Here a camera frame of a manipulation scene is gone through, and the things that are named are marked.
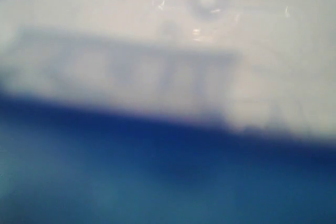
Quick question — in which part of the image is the clear plastic container with label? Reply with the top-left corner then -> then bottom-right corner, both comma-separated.
1,0 -> 335,143

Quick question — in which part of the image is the blue plastic lid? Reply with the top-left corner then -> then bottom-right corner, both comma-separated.
1,96 -> 335,223

